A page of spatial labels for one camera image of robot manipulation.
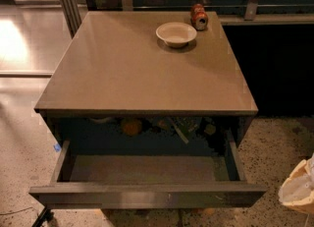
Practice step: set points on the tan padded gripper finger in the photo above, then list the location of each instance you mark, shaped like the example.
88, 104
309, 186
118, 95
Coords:
297, 191

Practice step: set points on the grey top drawer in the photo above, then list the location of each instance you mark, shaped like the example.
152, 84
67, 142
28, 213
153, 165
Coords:
106, 169

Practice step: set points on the orange fruit in drawer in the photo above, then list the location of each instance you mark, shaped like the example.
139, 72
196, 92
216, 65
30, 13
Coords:
131, 127

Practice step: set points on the grey drawer cabinet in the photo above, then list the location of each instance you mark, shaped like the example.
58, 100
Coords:
116, 66

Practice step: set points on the metal counter shelf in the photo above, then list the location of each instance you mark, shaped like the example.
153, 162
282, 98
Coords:
275, 19

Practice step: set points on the white bowl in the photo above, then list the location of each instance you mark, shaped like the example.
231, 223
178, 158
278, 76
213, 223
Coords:
176, 35

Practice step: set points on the red soda can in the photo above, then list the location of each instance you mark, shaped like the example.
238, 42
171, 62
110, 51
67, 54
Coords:
198, 16

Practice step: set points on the blue tape piece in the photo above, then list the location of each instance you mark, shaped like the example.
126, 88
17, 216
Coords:
57, 147

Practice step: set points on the metal frame post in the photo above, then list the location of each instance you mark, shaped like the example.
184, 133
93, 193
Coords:
72, 16

